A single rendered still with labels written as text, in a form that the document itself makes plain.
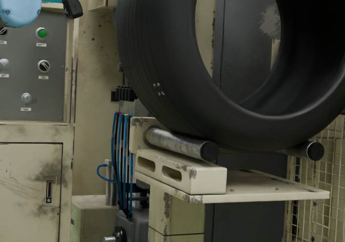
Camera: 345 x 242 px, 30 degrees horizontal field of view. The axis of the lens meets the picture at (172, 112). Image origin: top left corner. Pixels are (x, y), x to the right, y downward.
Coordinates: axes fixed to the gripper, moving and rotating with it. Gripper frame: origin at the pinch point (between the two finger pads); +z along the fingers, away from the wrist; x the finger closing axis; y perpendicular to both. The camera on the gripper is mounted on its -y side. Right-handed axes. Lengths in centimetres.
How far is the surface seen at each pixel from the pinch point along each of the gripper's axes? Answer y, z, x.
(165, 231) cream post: -58, 30, 27
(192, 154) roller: -33.5, 19.0, -5.2
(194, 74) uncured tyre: -16.2, 12.8, -12.5
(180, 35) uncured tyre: -8.9, 8.5, -12.4
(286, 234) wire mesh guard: -56, 70, 28
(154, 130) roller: -30.5, 19.3, 20.2
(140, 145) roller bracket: -35.1, 17.6, 24.3
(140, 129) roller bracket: -31.1, 17.0, 24.3
